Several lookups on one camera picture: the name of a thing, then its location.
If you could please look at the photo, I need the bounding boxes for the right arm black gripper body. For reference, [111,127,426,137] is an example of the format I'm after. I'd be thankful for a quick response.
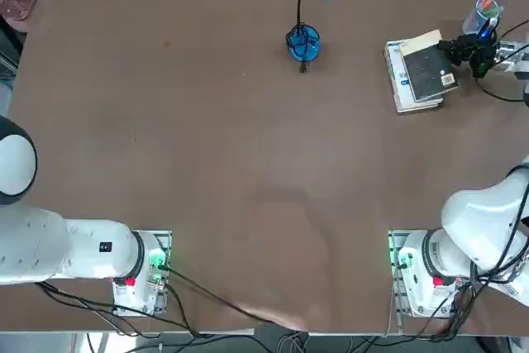
[469,34,499,79]

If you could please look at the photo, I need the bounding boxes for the black covered book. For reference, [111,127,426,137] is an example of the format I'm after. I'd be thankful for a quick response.
[398,29,463,104]

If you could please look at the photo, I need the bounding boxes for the translucent blue pen cup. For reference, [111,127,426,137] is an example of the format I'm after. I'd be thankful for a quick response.
[461,0,504,39]

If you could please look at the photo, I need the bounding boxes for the pink perforated stool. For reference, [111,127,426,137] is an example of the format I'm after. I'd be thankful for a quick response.
[0,0,37,33]

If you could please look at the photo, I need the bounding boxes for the long black power cable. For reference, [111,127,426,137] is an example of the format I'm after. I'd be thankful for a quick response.
[163,265,309,332]

